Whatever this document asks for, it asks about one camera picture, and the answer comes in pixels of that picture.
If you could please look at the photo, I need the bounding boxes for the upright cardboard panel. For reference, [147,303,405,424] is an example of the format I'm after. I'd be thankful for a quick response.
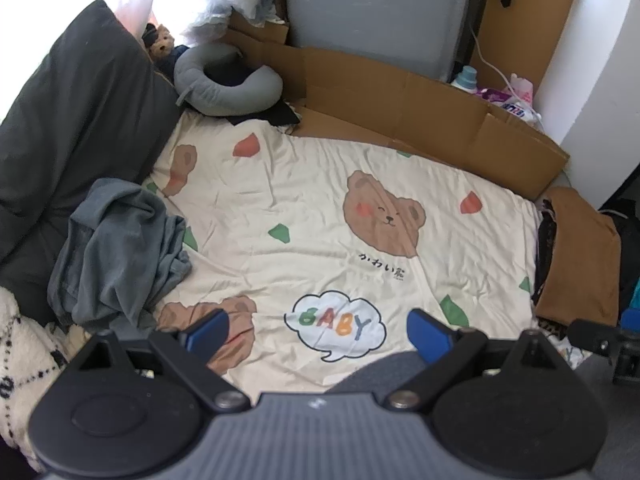
[470,0,598,96]

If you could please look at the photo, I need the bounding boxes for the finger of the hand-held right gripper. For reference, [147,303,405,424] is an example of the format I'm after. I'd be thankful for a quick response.
[569,319,623,356]

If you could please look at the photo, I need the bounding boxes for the small brown teddy bear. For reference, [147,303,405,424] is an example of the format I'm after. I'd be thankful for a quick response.
[142,22,191,78]

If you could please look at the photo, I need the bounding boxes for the brown folded cloth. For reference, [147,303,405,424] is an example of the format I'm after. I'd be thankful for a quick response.
[532,187,623,328]

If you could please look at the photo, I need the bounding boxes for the leopard print cloth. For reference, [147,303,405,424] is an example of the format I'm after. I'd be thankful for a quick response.
[534,199,571,342]

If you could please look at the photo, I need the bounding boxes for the grey neck pillow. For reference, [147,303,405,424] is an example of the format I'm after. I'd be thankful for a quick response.
[172,42,285,116]

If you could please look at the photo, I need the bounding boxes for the blue denim drawstring pants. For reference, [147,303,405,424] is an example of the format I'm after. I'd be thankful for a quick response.
[47,177,193,335]

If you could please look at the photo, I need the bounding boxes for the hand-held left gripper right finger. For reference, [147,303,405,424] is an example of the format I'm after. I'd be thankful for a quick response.
[386,309,561,412]

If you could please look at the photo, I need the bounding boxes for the dark grey pillow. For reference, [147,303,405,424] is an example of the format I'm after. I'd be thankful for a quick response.
[0,0,183,326]

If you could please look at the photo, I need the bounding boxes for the flattened cardboard box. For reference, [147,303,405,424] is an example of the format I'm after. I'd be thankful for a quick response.
[227,12,571,201]

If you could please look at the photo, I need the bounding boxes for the bottle with teal cap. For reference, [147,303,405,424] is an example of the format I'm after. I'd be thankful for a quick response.
[450,65,483,91]

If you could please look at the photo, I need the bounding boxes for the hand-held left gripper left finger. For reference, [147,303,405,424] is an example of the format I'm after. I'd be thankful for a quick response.
[82,309,250,413]

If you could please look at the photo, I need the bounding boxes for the white fluffy black-dotted blanket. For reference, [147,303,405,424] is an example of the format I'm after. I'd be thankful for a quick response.
[0,285,96,471]

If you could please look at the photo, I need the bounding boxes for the cream bear print bedsheet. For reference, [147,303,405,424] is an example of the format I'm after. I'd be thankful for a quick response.
[145,110,586,396]

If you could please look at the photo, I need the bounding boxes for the white cable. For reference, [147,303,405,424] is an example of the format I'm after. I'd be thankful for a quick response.
[470,25,546,131]

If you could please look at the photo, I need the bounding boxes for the purple and white packet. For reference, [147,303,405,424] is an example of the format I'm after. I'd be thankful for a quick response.
[475,87,543,121]

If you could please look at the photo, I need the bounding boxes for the grey upholstered panel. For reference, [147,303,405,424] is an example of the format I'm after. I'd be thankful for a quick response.
[282,0,483,83]

